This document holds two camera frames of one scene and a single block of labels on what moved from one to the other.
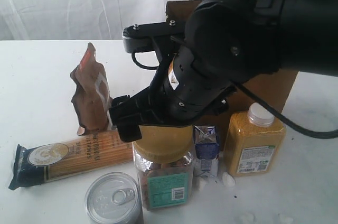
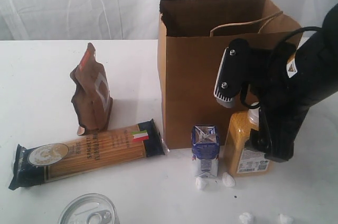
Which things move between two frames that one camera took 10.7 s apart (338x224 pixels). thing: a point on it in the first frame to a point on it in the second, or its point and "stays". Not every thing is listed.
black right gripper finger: [121, 109] to [266, 137]
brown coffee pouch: [91, 96] stays
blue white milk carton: [207, 151] stays
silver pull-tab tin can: [114, 198] to [89, 208]
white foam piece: [227, 179] stays
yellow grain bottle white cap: [254, 141] stays
